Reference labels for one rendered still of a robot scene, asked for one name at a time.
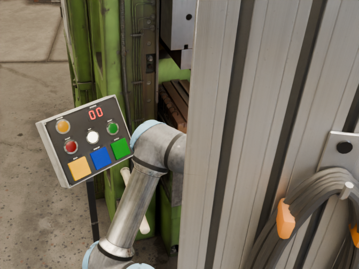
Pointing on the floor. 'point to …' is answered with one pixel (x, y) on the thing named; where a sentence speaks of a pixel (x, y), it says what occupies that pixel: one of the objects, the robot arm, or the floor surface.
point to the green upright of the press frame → (107, 14)
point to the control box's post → (92, 208)
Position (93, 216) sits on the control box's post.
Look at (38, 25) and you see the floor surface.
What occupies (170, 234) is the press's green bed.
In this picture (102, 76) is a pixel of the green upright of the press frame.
